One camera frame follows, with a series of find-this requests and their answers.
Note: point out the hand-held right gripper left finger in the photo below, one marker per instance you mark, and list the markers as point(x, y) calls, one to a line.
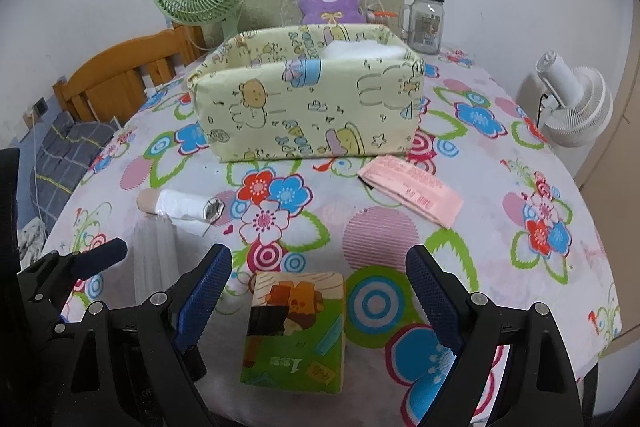
point(205, 297)

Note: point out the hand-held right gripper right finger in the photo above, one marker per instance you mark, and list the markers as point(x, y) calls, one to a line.
point(435, 297)

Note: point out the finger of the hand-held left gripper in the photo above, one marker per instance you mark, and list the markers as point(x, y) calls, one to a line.
point(105, 254)
point(50, 322)

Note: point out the clear plastic bag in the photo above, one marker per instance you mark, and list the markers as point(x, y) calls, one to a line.
point(155, 257)

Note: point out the white bundle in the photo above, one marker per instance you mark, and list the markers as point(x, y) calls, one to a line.
point(180, 209)

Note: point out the green tissue pack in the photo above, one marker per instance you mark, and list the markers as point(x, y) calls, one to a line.
point(300, 332)

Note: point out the pink packet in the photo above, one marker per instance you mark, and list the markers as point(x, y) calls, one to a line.
point(415, 192)

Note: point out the yellow cartoon-print storage box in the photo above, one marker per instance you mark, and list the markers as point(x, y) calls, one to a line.
point(280, 117)

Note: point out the grey plaid bedding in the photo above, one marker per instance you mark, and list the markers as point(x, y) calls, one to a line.
point(55, 157)

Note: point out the wooden chair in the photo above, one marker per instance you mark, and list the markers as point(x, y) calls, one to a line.
point(115, 72)

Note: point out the beige door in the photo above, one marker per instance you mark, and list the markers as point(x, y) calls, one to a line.
point(620, 147)

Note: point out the white standing fan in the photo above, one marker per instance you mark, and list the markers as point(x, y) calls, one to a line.
point(580, 107)

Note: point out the glass mug jar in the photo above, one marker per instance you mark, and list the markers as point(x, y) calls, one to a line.
point(425, 27)

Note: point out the small jar with orange lid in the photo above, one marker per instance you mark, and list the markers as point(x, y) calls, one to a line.
point(382, 14)

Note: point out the wall socket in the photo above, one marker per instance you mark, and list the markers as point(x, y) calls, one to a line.
point(40, 108)

